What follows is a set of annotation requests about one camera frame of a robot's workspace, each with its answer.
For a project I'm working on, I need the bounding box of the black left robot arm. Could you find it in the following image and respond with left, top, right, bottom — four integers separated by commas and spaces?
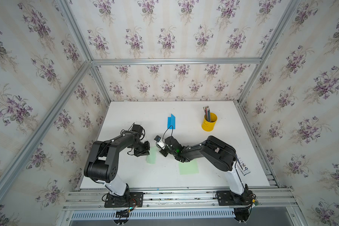
83, 124, 150, 198

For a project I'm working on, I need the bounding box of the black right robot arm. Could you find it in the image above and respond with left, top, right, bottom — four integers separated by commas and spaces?
154, 136, 252, 197

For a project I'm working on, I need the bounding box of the yellow metal pencil bucket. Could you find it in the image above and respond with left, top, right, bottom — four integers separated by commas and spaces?
202, 113, 218, 132

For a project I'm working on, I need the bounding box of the aluminium rail frame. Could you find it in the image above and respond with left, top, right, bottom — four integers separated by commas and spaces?
57, 163, 307, 226

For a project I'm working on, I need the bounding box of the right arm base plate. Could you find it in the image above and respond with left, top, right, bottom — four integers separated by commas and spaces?
215, 190, 256, 206

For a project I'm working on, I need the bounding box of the blue square paper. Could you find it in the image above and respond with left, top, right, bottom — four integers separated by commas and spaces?
167, 114, 176, 130

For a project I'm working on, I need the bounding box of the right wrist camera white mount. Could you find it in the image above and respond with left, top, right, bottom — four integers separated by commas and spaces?
154, 135, 166, 149

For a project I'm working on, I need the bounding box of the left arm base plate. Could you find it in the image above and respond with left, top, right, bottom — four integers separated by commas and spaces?
102, 192, 144, 208

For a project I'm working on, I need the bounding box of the pen package box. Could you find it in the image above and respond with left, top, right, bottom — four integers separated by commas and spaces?
236, 157, 251, 176

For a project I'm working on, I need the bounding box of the green paper sheet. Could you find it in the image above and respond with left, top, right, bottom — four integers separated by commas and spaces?
179, 160, 199, 175
146, 147, 157, 164

